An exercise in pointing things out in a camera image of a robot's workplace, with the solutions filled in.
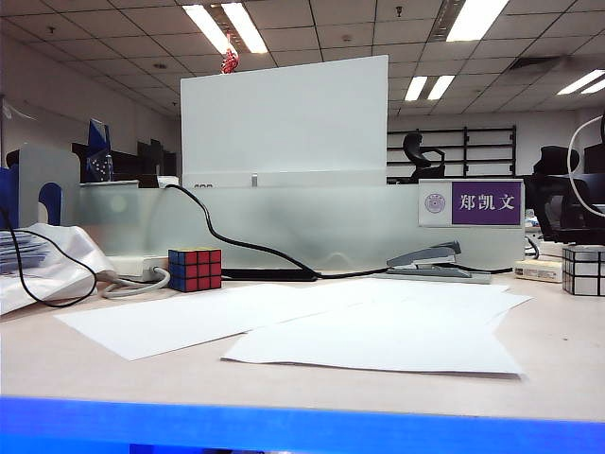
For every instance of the blue bar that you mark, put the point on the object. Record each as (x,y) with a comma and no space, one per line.
(302,428)

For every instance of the red hanging ornament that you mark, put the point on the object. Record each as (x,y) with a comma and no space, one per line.
(230,61)

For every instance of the blue file holder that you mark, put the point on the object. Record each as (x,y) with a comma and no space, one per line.
(8,198)

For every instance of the grey stapler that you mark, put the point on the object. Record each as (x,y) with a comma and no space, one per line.
(425,257)

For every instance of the grey metal bookend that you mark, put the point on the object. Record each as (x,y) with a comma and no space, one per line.
(52,165)

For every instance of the silver mirror cube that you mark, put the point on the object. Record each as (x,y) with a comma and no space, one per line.
(585,270)

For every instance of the white power strip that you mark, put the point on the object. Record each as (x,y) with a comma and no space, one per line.
(132,266)

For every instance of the white paper sheet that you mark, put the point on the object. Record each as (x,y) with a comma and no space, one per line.
(449,298)
(165,321)
(378,345)

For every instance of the frosted glass desk partition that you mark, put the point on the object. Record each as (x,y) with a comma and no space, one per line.
(354,222)

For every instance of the black shelf rack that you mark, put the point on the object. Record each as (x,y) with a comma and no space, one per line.
(487,146)

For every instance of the ceiling fluorescent light panel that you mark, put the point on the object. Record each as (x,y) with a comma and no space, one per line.
(475,19)
(427,87)
(583,81)
(224,28)

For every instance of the dark wooden shelf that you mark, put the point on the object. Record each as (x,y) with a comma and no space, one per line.
(142,163)

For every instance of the stack of printed papers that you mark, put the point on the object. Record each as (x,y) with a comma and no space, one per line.
(21,253)

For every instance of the white upright board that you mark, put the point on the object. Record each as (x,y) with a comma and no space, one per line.
(283,123)

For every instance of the purple and white name plate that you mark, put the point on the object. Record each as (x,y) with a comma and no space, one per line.
(487,203)

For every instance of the coloured Rubik's cube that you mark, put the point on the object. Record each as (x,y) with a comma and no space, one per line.
(195,270)

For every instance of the blue crystal trophy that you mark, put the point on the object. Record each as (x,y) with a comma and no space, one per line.
(99,151)

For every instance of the white power adapter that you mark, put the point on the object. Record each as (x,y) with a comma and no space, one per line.
(168,181)

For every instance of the small white box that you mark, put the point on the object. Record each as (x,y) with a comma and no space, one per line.
(536,270)

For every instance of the white plastic bag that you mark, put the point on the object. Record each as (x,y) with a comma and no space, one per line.
(61,265)

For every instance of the black mesh office chair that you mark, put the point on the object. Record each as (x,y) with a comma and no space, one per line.
(558,208)

